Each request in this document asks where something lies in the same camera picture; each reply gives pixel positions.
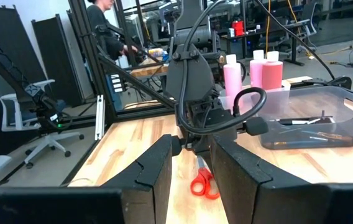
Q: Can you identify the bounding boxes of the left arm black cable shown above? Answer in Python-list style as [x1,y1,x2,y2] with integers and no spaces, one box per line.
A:
[253,0,336,81]

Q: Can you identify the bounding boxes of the large blue paintbrush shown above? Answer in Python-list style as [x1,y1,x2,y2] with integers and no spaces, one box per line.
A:
[269,130,353,147]

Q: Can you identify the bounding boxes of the black fluffy makeup brush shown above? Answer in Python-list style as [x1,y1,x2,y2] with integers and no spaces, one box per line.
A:
[269,115,335,126]

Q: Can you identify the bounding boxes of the light pink paint bottle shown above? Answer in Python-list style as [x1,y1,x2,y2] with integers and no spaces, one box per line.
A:
[222,54,244,106]
[249,49,267,90]

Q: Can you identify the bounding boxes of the clear plastic storage bin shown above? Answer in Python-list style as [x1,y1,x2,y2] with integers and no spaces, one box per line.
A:
[250,86,353,151]

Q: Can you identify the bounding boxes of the black white-labelled terminal block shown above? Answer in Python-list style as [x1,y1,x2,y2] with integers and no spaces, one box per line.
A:
[110,73,125,94]

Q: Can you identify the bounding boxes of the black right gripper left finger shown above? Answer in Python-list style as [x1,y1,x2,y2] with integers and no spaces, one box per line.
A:
[0,134,173,224]

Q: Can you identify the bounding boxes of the black partition panel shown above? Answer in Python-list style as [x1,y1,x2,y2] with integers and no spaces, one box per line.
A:
[0,3,47,91]
[31,13,86,107]

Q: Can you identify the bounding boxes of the person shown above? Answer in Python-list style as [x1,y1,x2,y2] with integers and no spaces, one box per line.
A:
[86,0,139,62]

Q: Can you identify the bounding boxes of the left gripper looped cable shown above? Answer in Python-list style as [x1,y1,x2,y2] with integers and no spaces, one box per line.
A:
[176,0,268,136]

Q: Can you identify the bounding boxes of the black rail clamp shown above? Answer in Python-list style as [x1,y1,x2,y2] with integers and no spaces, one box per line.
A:
[328,75,353,90]

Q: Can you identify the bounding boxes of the hot pink paint bottle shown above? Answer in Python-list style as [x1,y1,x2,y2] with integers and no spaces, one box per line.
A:
[261,50,284,91]

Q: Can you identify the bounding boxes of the red scissors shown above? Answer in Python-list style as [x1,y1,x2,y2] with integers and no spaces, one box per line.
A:
[190,155,221,200]

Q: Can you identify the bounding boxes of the yellow hanging cable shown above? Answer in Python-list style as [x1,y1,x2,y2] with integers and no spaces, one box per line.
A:
[286,0,313,57]
[264,0,272,54]

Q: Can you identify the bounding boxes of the grey white office chair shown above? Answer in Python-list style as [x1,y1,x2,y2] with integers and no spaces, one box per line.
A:
[1,79,85,170]

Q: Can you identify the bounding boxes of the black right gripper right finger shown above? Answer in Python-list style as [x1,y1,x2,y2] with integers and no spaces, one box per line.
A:
[210,134,353,224]

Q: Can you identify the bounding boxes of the red container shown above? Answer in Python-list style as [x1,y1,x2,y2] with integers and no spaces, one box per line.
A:
[232,20,245,37]

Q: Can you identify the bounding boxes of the silver aluminium extrusion bar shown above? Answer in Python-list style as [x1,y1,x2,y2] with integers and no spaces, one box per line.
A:
[94,95,106,141]

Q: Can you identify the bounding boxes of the grey background office chair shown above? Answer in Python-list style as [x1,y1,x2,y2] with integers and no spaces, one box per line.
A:
[300,1,319,39]

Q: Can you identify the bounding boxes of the frosted white plastic bin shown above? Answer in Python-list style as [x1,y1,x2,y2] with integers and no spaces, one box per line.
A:
[219,80,291,116]

